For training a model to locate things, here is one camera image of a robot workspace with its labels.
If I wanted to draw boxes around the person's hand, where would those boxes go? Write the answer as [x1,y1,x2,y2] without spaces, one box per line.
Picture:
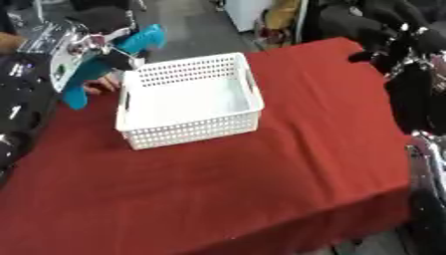
[82,74,122,97]

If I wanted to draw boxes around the teal plastic toy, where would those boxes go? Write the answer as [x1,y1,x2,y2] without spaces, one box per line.
[59,23,169,112]

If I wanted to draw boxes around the yellow cloth item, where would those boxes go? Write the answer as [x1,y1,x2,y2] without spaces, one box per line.
[263,0,304,32]

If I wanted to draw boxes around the white cabinet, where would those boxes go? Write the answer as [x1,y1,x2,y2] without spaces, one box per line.
[223,0,276,33]

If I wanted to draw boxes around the white perforated plastic basket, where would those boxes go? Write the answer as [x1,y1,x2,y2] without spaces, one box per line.
[112,52,267,151]

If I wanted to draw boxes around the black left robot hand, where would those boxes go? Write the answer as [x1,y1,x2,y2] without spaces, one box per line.
[70,6,148,72]

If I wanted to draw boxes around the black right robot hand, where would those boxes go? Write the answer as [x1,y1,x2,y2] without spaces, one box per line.
[346,22,446,134]

